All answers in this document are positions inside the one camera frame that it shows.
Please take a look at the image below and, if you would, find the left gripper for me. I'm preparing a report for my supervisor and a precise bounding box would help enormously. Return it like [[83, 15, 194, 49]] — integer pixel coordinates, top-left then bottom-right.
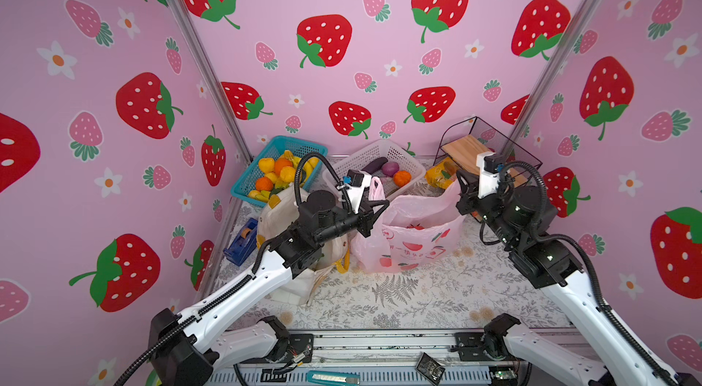
[[313, 198, 387, 251]]

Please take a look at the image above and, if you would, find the pink plastic grocery bag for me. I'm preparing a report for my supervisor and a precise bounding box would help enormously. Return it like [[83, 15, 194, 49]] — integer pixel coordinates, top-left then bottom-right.
[[350, 182, 465, 273]]

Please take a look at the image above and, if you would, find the white canvas tote bag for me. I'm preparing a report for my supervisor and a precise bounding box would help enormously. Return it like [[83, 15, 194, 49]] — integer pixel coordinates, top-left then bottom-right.
[[257, 188, 350, 306]]

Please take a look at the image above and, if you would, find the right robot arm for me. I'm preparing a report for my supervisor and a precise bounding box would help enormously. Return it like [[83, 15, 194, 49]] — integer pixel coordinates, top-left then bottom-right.
[[456, 151, 699, 385]]

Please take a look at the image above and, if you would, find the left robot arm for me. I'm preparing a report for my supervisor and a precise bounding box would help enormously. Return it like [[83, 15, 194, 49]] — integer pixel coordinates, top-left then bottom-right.
[[116, 170, 389, 385]]

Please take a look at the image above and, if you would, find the yellow snack bag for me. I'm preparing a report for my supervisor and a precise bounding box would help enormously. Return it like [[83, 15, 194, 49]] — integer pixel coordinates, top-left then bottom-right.
[[425, 158, 460, 190]]

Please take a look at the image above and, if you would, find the orange pumpkin toy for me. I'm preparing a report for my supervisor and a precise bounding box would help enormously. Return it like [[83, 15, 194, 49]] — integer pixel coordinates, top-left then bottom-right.
[[392, 170, 412, 188]]

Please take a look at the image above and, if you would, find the white plastic basket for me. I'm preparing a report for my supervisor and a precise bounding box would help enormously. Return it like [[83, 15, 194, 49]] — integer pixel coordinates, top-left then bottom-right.
[[333, 139, 426, 201]]

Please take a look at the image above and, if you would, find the small purple onion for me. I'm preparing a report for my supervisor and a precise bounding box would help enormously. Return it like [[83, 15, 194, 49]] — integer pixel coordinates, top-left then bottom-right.
[[381, 161, 400, 178]]

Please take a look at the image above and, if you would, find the long purple eggplant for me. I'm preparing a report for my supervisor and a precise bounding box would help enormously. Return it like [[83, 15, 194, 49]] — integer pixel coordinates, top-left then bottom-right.
[[362, 157, 389, 175]]

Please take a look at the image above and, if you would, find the yellow banana bunch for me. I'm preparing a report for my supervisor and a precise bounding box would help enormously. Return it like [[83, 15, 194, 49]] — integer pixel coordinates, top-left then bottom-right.
[[281, 151, 318, 187]]

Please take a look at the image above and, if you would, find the orange fruit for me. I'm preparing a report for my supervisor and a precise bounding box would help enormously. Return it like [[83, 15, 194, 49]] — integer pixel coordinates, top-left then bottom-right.
[[274, 158, 294, 175]]

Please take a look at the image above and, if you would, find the small tangerine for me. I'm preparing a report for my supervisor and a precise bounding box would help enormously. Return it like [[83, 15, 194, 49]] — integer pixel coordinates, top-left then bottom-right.
[[255, 177, 274, 192]]

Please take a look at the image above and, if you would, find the teal plastic basket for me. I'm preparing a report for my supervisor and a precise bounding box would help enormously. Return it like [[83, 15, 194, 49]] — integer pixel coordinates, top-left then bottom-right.
[[230, 136, 328, 207]]

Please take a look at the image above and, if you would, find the blue tape dispenser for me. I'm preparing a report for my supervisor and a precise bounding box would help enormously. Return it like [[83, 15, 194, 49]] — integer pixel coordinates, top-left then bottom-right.
[[223, 218, 258, 266]]

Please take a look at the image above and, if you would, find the black electronic module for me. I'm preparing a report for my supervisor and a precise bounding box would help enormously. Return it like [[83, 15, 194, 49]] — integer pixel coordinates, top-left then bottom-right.
[[415, 352, 445, 386]]

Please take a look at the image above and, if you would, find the black wire mesh shelf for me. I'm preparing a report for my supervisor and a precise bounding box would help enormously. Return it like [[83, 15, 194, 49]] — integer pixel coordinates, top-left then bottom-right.
[[433, 117, 543, 174]]

